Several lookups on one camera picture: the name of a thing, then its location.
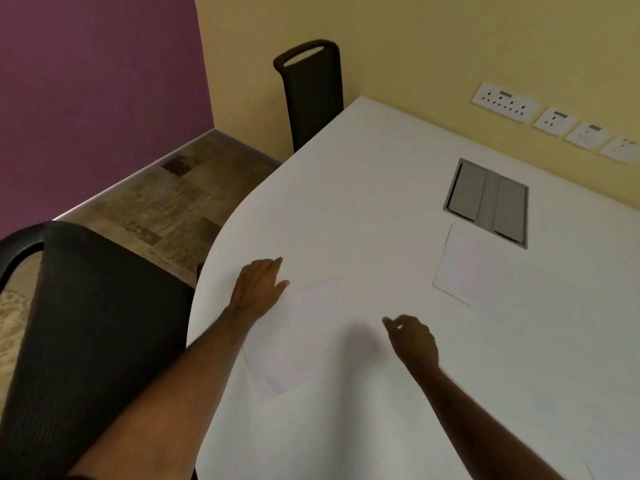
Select person's left hand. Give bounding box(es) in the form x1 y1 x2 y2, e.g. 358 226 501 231
227 257 291 323

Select person's right hand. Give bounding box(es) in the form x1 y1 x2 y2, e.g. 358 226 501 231
382 315 441 371

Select person's left forearm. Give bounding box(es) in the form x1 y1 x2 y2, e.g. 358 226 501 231
64 306 257 480

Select person's right forearm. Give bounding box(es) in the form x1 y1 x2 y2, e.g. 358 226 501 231
400 359 567 480

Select large white paper sheet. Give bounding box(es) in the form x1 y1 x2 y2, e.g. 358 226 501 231
242 277 401 401

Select small white paper sheet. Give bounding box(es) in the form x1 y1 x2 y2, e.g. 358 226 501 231
432 224 528 315

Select black mesh office chair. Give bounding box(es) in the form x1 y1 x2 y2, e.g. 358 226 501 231
0 221 202 480

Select grey table cable hatch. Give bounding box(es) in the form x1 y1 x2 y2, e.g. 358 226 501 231
442 158 530 250

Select black chair with handle slot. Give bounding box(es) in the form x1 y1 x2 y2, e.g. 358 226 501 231
273 40 345 153

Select wide white wall socket panel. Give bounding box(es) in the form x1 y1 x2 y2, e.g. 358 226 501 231
471 82 541 124

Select small white wall socket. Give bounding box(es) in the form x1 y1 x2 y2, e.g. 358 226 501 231
598 137 640 164
532 107 580 138
564 121 611 152

